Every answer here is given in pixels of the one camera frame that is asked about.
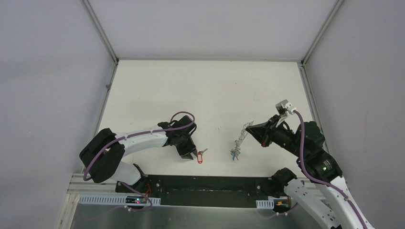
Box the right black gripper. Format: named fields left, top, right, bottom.
left=245, top=114, right=306, bottom=158

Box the key with red tag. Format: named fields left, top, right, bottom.
left=197, top=148, right=208, bottom=164

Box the large silver carabiner keyring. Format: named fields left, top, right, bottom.
left=231, top=121, right=254, bottom=152

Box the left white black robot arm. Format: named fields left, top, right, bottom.
left=79, top=111, right=197, bottom=193

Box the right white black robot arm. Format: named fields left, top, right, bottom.
left=244, top=115, right=372, bottom=229

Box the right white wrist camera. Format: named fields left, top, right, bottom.
left=276, top=99, right=297, bottom=127

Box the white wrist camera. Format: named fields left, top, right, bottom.
left=176, top=115, right=193, bottom=126
left=276, top=99, right=297, bottom=127

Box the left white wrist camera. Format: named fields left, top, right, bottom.
left=176, top=115, right=193, bottom=126

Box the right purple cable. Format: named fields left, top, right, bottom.
left=291, top=109, right=369, bottom=229

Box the right white slotted cable duct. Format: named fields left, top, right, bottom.
left=256, top=199, right=274, bottom=209

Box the white slotted cable duct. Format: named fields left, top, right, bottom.
left=78, top=194, right=161, bottom=207
left=256, top=199, right=274, bottom=209

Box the left white slotted cable duct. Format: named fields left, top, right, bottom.
left=78, top=194, right=161, bottom=207

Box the right aluminium frame post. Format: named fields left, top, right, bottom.
left=301, top=0, right=346, bottom=66

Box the aluminium frame post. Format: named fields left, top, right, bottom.
left=81, top=0, right=119, bottom=63
left=301, top=0, right=346, bottom=66

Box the left aluminium frame post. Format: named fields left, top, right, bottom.
left=81, top=0, right=119, bottom=63

